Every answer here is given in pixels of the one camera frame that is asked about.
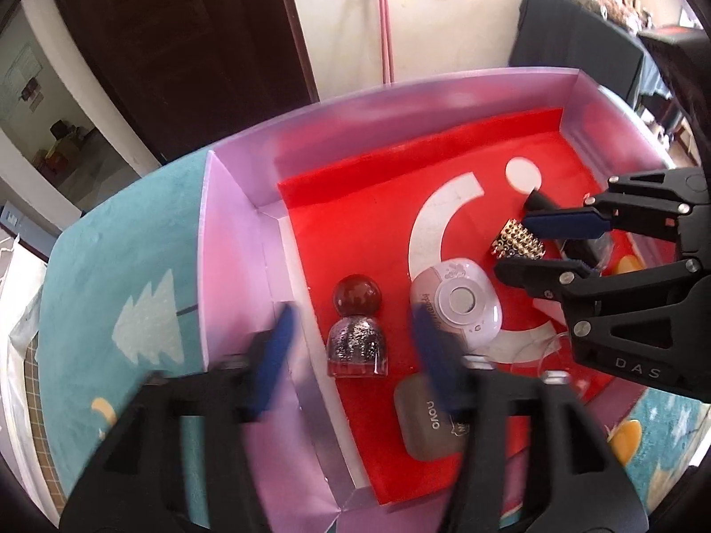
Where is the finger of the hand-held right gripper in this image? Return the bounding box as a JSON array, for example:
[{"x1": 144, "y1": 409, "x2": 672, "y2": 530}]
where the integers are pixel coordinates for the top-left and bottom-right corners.
[
  {"x1": 522, "y1": 167, "x2": 711, "y2": 246},
  {"x1": 494, "y1": 258, "x2": 707, "y2": 305}
]

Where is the black draped table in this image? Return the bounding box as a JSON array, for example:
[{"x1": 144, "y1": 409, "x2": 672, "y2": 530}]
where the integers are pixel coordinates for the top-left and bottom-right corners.
[{"x1": 508, "y1": 0, "x2": 675, "y2": 117}]

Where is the gold studded cylinder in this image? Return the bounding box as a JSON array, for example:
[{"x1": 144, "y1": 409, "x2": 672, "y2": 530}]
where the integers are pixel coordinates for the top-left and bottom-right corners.
[{"x1": 490, "y1": 221, "x2": 544, "y2": 261}]

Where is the grey earbuds case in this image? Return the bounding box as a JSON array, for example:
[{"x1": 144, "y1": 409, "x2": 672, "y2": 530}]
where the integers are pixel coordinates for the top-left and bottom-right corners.
[{"x1": 393, "y1": 372, "x2": 473, "y2": 461}]

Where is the glass bottle brown ball cap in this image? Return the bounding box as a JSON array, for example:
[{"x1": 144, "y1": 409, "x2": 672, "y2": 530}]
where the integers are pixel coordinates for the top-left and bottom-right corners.
[{"x1": 327, "y1": 274, "x2": 390, "y2": 378}]

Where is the clear plastic cup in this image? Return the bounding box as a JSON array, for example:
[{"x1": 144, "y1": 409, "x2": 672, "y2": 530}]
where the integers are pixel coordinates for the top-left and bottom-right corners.
[{"x1": 472, "y1": 316, "x2": 590, "y2": 390}]

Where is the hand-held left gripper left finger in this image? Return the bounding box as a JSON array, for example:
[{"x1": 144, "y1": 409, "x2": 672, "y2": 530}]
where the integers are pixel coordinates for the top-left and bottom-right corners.
[{"x1": 58, "y1": 302, "x2": 301, "y2": 533}]

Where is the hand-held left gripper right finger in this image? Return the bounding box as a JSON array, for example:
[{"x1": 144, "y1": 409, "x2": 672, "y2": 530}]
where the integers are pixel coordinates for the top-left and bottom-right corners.
[{"x1": 408, "y1": 305, "x2": 639, "y2": 533}]

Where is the black square bottle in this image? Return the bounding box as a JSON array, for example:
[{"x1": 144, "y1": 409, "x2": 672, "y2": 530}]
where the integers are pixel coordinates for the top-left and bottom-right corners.
[{"x1": 561, "y1": 233, "x2": 612, "y2": 273}]

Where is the pink rod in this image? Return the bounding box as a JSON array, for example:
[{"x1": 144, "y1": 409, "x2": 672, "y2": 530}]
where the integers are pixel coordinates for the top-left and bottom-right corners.
[{"x1": 373, "y1": 0, "x2": 396, "y2": 84}]

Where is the white lilac round device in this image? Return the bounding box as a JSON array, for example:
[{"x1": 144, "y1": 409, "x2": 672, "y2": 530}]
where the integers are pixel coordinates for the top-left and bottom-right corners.
[{"x1": 410, "y1": 258, "x2": 503, "y2": 353}]

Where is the dark wooden door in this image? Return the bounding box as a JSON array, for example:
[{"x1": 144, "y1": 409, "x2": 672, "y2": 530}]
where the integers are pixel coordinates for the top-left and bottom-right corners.
[{"x1": 47, "y1": 0, "x2": 320, "y2": 164}]

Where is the teal moon star blanket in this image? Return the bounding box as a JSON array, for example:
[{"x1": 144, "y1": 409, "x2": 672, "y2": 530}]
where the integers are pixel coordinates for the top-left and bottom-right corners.
[{"x1": 39, "y1": 152, "x2": 711, "y2": 533}]

